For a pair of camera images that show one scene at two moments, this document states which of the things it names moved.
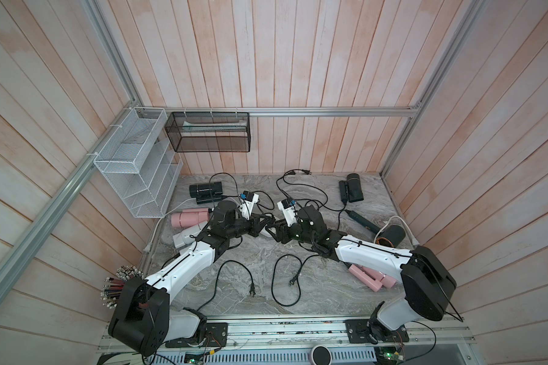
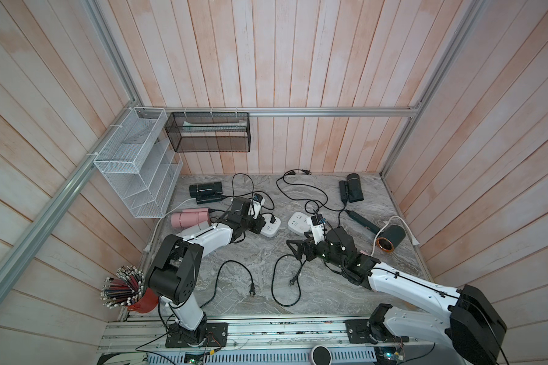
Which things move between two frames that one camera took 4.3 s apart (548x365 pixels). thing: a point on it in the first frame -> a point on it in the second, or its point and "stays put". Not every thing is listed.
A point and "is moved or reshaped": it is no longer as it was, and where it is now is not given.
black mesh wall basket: [209, 131] stays put
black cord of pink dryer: [268, 213] is moved or reshaped
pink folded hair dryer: [189, 217] stays put
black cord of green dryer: [256, 192] -> [223, 196]
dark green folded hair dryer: [205, 192] stays put
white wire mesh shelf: [140, 163] stays put
